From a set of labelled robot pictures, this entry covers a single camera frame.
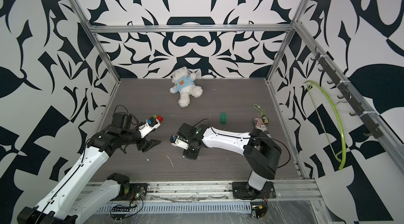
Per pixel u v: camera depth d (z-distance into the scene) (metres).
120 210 0.73
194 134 0.61
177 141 0.73
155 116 1.00
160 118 0.99
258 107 1.05
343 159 0.57
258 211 0.71
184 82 1.08
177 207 0.71
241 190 0.74
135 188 0.76
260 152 0.46
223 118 0.98
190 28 0.94
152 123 0.65
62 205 0.40
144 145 0.66
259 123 0.94
